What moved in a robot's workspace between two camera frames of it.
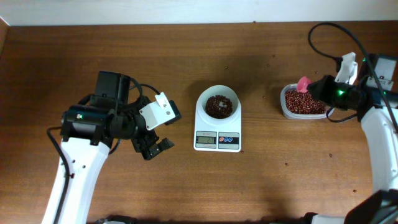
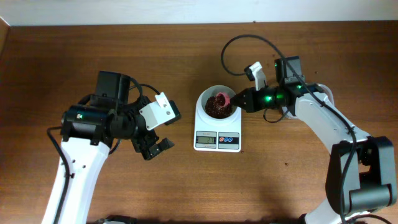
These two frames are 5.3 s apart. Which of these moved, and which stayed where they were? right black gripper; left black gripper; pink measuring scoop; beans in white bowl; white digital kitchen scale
Moved: right black gripper; pink measuring scoop
Stayed: white digital kitchen scale; left black gripper; beans in white bowl
